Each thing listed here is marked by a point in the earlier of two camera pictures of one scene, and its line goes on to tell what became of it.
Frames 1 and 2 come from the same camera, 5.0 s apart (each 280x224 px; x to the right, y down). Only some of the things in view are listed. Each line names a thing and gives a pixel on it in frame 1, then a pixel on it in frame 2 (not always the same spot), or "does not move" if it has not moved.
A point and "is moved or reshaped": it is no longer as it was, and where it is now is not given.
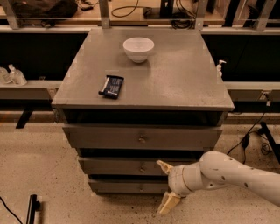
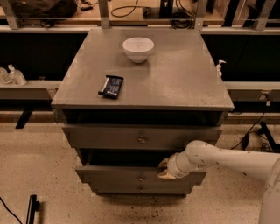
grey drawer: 105,165 is moved or reshaped
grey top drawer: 143,136 does not move
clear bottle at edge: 4,76 does not move
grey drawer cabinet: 134,97 does not move
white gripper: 175,178 → 172,166
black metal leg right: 275,147 does not move
